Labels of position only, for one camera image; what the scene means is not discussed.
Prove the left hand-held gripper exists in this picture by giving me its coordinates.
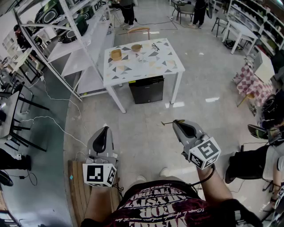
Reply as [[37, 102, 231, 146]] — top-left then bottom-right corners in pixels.
[[82, 126, 120, 188]]

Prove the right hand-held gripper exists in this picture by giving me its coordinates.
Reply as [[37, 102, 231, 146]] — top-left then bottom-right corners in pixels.
[[172, 119, 222, 171]]

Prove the person's right forearm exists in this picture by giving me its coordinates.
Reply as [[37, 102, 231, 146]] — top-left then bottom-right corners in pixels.
[[196, 165, 233, 204]]

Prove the person's left forearm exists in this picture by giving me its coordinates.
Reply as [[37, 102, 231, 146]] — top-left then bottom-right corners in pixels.
[[84, 183, 122, 222]]

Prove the white triangle-patterned table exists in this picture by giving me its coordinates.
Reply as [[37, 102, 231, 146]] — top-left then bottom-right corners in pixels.
[[103, 38, 186, 114]]

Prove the person's dark red printed shirt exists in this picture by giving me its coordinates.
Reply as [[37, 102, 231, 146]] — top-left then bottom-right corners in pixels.
[[81, 180, 262, 227]]

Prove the red white checkered cloth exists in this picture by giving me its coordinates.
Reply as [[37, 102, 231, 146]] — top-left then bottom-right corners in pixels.
[[233, 64, 274, 107]]

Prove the rectangular wooden tray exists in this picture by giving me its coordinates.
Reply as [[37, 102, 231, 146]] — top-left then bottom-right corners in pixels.
[[110, 49, 123, 61]]

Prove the white metal shelving rack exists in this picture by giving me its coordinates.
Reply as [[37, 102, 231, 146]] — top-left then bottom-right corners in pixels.
[[13, 0, 116, 102]]

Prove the black office chair base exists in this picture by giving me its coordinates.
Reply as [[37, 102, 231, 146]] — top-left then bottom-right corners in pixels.
[[262, 179, 275, 192]]

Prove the wooden chair with brown seat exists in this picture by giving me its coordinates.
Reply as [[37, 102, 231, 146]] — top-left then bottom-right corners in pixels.
[[127, 27, 151, 41]]

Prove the small white side table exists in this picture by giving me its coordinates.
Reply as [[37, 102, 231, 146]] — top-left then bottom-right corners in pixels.
[[222, 20, 259, 55]]

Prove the grey chair with black legs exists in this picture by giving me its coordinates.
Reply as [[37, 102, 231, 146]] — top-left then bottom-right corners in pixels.
[[211, 11, 229, 38]]

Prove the row of green carrier bags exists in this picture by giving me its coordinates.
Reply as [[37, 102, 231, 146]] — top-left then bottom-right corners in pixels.
[[26, 0, 111, 44]]

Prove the grey padded armchair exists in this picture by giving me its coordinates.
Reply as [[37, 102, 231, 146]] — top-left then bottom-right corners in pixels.
[[177, 3, 196, 24]]

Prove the white folding stand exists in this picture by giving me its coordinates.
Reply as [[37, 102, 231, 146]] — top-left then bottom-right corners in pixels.
[[110, 8, 122, 29]]

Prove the round dark table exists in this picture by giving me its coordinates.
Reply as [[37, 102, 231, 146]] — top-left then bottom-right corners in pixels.
[[172, 0, 193, 7]]

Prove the white storage shelf unit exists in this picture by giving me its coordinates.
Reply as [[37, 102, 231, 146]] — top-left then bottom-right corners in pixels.
[[226, 0, 284, 56]]

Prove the thin black gripper cord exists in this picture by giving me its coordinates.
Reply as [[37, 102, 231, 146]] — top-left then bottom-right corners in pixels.
[[112, 177, 125, 198]]

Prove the black wrist cord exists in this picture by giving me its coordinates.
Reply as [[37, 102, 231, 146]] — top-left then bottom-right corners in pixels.
[[188, 164, 216, 191]]

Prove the white floor cable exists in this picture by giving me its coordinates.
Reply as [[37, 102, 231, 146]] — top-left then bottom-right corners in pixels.
[[13, 115, 88, 148], [40, 75, 90, 148]]

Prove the black power adapter cable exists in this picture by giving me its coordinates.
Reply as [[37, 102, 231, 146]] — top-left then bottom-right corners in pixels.
[[8, 172, 38, 187]]

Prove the grey table with black frame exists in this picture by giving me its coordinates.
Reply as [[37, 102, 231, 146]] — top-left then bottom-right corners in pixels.
[[0, 83, 51, 153]]

